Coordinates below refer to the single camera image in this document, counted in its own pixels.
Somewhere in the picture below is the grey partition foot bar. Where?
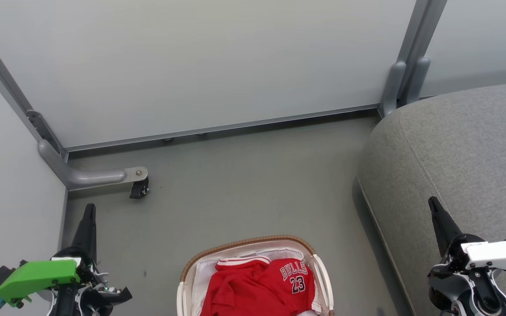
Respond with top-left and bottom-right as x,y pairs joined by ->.
39,140 -> 149,192

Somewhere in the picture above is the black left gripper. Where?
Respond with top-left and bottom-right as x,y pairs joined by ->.
51,203 -> 133,316

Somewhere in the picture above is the grey partition bottom rail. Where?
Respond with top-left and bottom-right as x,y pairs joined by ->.
63,104 -> 382,152

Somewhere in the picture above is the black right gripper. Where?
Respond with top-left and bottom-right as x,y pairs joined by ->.
427,196 -> 506,316

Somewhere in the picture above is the grey fabric sofa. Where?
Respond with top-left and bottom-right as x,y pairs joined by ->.
353,80 -> 506,316

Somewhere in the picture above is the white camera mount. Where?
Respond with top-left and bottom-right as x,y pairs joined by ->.
461,241 -> 506,275

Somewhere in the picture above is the white laundry basket brown rim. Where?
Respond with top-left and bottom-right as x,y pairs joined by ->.
177,235 -> 335,316

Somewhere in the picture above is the black caster wheel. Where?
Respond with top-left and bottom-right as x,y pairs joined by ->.
130,177 -> 150,200

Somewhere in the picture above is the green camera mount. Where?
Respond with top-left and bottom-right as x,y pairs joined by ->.
0,260 -> 81,308

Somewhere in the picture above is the grey upright foot bracket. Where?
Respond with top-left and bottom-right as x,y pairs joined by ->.
405,57 -> 432,107
379,61 -> 407,118

